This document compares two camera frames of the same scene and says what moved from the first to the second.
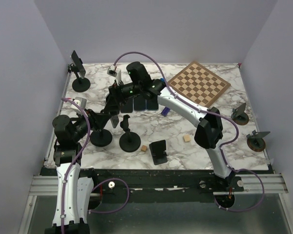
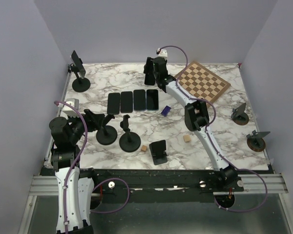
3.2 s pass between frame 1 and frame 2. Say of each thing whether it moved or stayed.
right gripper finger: moved
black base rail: stayed
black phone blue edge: stayed
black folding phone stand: stayed
